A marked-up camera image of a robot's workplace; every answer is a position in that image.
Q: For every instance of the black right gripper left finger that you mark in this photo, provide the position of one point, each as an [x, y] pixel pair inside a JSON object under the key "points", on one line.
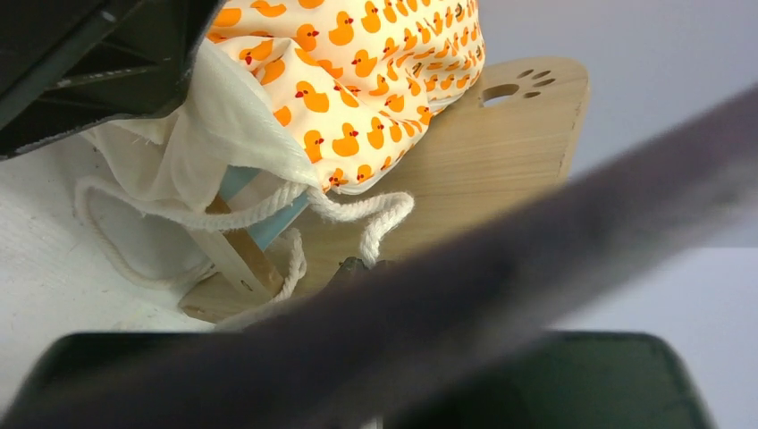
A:
{"points": [[240, 375]]}

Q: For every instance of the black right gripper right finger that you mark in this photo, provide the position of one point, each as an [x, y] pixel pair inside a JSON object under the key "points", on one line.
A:
{"points": [[580, 380]]}

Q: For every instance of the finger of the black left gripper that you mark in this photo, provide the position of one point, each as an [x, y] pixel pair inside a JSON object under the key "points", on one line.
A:
{"points": [[70, 65]]}

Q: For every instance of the orange patterned bed cushion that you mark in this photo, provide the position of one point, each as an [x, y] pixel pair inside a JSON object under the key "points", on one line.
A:
{"points": [[291, 98]]}

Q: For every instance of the wooden pet bed frame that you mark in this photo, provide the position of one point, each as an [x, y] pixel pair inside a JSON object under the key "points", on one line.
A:
{"points": [[509, 138]]}

